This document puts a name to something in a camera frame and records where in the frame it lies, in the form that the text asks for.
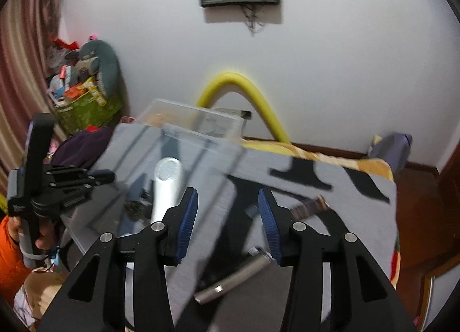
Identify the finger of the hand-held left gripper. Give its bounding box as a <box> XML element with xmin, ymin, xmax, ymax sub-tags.
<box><xmin>43</xmin><ymin>165</ymin><xmax>90</xmax><ymax>179</ymax></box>
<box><xmin>50</xmin><ymin>170</ymin><xmax>116</xmax><ymax>196</ymax></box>

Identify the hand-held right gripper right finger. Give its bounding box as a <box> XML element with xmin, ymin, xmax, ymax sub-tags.
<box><xmin>258</xmin><ymin>188</ymin><xmax>419</xmax><ymax>332</ymax></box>

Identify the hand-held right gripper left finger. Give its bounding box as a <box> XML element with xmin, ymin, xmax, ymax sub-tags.
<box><xmin>38</xmin><ymin>186</ymin><xmax>199</xmax><ymax>332</ymax></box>

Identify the clear plastic box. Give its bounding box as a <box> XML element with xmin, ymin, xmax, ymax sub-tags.
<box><xmin>59</xmin><ymin>99</ymin><xmax>248</xmax><ymax>268</ymax></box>

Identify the white handheld device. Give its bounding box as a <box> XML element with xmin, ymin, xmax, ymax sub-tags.
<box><xmin>150</xmin><ymin>158</ymin><xmax>184</xmax><ymax>225</ymax></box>

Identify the dark cone-shaped ornament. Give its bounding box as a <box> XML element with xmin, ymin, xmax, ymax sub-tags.
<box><xmin>124</xmin><ymin>199</ymin><xmax>144</xmax><ymax>223</ymax></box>

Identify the silver metal cylinder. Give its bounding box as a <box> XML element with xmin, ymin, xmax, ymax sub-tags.
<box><xmin>194</xmin><ymin>246</ymin><xmax>272</xmax><ymax>304</ymax></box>

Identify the person's left forearm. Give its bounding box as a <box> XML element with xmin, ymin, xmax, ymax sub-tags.
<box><xmin>0</xmin><ymin>215</ymin><xmax>33</xmax><ymax>304</ymax></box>

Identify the person's left hand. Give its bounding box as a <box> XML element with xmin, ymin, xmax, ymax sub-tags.
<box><xmin>7</xmin><ymin>215</ymin><xmax>62</xmax><ymax>253</ymax></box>

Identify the dark purple cloth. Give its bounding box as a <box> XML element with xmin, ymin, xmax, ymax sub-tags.
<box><xmin>54</xmin><ymin>127</ymin><xmax>114</xmax><ymax>171</ymax></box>

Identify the brown lighter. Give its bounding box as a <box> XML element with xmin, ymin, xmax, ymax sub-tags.
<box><xmin>289</xmin><ymin>196</ymin><xmax>328</xmax><ymax>221</ymax></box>

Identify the green patterned box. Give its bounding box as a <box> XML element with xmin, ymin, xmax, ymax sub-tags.
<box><xmin>54</xmin><ymin>91</ymin><xmax>124</xmax><ymax>135</ymax></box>

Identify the pile of small packages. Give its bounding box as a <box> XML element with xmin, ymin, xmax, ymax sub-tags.
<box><xmin>47</xmin><ymin>63</ymin><xmax>108</xmax><ymax>106</ymax></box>

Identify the pink striped curtain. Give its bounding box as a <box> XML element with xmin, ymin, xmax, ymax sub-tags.
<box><xmin>0</xmin><ymin>0</ymin><xmax>72</xmax><ymax>175</ymax></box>

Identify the grey printed blanket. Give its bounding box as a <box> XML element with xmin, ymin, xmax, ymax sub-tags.
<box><xmin>61</xmin><ymin>124</ymin><xmax>398</xmax><ymax>332</ymax></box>

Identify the red ribbon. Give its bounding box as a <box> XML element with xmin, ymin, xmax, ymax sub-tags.
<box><xmin>54</xmin><ymin>38</ymin><xmax>80</xmax><ymax>51</ymax></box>

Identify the grey-green plush toy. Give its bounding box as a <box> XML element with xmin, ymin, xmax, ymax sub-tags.
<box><xmin>66</xmin><ymin>39</ymin><xmax>121</xmax><ymax>99</ymax></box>

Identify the colourful bedding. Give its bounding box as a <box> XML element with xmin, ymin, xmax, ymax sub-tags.
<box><xmin>241</xmin><ymin>138</ymin><xmax>399</xmax><ymax>289</ymax></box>

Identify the yellow foam tube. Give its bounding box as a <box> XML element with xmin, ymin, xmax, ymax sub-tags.
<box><xmin>196</xmin><ymin>73</ymin><xmax>292</xmax><ymax>144</ymax></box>

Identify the purple bag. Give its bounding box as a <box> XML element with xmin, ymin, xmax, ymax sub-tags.
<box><xmin>368</xmin><ymin>132</ymin><xmax>413</xmax><ymax>175</ymax></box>

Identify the black hanging cable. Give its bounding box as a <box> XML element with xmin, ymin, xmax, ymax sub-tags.
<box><xmin>242</xmin><ymin>2</ymin><xmax>263</xmax><ymax>34</ymax></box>

